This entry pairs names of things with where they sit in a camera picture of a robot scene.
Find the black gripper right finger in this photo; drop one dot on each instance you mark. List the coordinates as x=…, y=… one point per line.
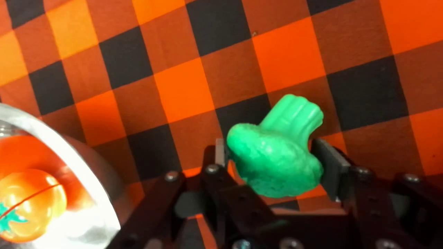
x=369, y=189

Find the orange tomato toy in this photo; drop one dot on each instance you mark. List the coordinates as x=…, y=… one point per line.
x=32, y=202

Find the silver metal bowl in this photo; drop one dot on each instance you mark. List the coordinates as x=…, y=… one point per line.
x=99, y=194

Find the green broccoli toy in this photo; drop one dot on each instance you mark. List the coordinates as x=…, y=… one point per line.
x=272, y=159

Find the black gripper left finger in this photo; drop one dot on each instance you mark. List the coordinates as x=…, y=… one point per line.
x=208, y=198

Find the orange black checkered tablecloth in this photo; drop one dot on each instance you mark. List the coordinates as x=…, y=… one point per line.
x=185, y=70

